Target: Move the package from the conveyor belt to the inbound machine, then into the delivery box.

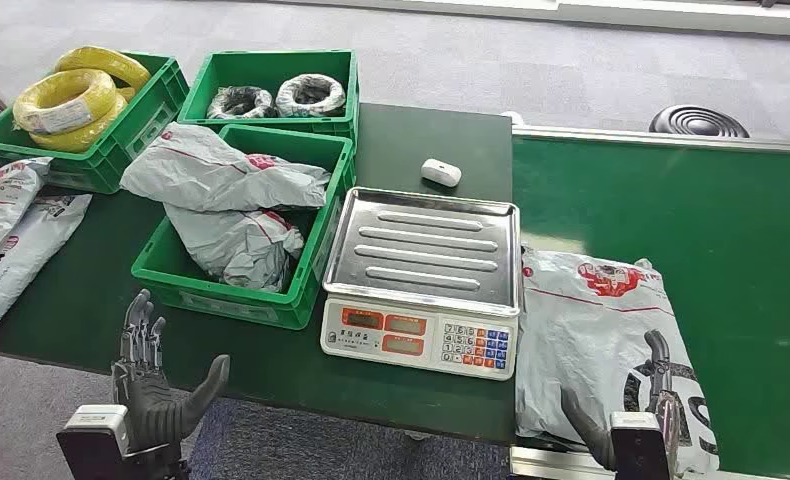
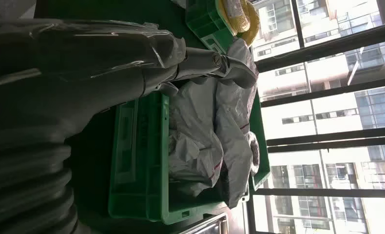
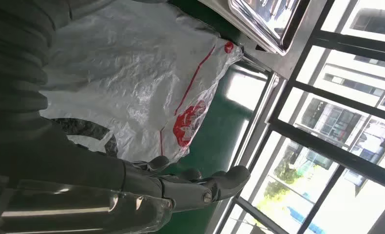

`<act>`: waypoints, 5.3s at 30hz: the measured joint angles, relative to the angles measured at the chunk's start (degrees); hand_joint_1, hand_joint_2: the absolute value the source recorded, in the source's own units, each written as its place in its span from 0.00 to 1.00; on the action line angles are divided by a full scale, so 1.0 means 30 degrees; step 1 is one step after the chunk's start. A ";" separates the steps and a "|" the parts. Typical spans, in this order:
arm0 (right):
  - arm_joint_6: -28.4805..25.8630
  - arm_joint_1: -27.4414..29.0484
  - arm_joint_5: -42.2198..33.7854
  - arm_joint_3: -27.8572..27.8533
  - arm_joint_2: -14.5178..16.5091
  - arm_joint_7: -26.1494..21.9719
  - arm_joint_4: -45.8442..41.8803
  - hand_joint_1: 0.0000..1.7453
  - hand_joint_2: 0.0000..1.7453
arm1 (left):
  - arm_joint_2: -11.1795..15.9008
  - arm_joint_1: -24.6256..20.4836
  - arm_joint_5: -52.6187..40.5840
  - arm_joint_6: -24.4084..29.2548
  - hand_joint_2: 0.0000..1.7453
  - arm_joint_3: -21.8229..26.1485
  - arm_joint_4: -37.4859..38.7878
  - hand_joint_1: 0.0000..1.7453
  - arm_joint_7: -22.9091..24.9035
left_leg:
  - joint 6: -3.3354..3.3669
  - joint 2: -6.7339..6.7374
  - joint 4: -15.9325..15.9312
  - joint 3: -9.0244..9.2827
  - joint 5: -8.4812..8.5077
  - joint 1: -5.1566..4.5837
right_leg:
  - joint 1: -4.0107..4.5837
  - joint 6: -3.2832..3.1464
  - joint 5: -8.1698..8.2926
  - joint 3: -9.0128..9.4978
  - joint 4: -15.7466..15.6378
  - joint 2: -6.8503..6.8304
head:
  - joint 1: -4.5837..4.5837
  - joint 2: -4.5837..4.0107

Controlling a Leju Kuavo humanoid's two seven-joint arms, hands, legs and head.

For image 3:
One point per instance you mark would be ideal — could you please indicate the black window frame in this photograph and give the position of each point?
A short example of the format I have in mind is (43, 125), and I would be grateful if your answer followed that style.
(325, 150)

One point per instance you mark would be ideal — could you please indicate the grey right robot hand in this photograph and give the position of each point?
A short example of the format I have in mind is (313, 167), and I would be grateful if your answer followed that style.
(66, 161)

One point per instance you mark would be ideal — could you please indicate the metal tray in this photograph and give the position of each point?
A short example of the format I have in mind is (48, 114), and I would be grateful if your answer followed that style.
(266, 19)

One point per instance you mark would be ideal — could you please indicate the green conveyor belt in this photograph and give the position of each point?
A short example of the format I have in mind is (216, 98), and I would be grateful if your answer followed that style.
(218, 129)

